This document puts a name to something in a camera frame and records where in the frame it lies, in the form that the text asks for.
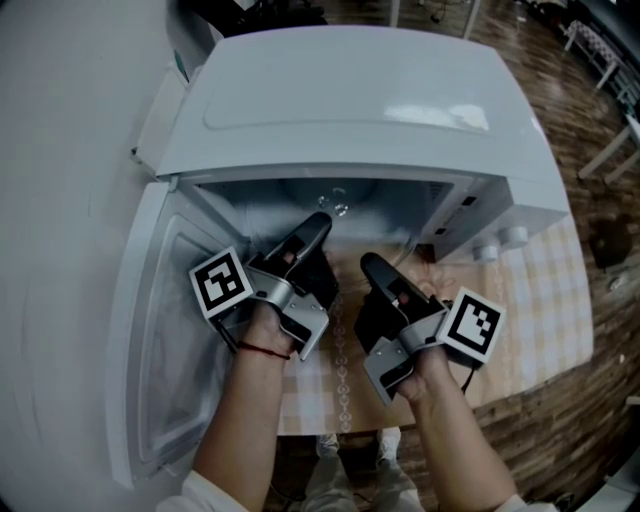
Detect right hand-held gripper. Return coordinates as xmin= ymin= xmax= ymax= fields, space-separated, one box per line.
xmin=353 ymin=252 xmax=507 ymax=408

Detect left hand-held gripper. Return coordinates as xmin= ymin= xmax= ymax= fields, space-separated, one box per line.
xmin=188 ymin=211 xmax=341 ymax=363

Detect clear glass turntable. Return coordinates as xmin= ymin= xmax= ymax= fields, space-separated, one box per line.
xmin=247 ymin=177 xmax=431 ymax=266

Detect person's left forearm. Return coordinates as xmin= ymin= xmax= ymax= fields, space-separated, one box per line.
xmin=192 ymin=344 xmax=294 ymax=506

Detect person's right forearm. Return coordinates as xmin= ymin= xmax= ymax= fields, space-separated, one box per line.
xmin=407 ymin=389 xmax=519 ymax=511

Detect person's left hand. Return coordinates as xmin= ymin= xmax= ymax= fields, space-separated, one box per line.
xmin=238 ymin=304 xmax=300 ymax=359

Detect person's right hand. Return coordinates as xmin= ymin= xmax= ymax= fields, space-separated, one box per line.
xmin=394 ymin=344 xmax=466 ymax=406

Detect white microwave oven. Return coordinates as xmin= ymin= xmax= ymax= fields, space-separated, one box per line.
xmin=104 ymin=24 xmax=571 ymax=494

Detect person's right shoe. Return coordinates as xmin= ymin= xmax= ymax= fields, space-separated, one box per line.
xmin=375 ymin=426 xmax=404 ymax=464

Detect person's shoe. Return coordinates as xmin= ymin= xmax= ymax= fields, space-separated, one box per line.
xmin=375 ymin=426 xmax=404 ymax=464
xmin=314 ymin=432 xmax=343 ymax=459

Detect person's left shoe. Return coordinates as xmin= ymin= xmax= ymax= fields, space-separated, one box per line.
xmin=314 ymin=432 xmax=343 ymax=459

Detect white microwave door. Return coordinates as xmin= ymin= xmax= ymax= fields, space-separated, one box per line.
xmin=104 ymin=179 xmax=251 ymax=494

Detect person's light trousers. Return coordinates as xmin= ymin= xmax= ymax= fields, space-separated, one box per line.
xmin=299 ymin=449 xmax=426 ymax=512

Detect brown box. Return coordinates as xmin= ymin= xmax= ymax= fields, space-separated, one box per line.
xmin=588 ymin=219 xmax=637 ymax=272

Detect white panel with green mark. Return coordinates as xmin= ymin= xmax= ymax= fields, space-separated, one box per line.
xmin=164 ymin=0 xmax=224 ymax=84

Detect black-top table white legs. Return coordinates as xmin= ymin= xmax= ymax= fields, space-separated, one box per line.
xmin=387 ymin=0 xmax=481 ymax=41

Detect person's white shirt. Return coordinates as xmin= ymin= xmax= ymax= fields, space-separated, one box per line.
xmin=179 ymin=469 xmax=576 ymax=512

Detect small checkered-cloth table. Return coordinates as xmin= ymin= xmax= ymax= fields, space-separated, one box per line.
xmin=563 ymin=19 xmax=640 ymax=109

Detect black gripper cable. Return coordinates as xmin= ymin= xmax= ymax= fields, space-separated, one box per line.
xmin=459 ymin=364 xmax=484 ymax=397

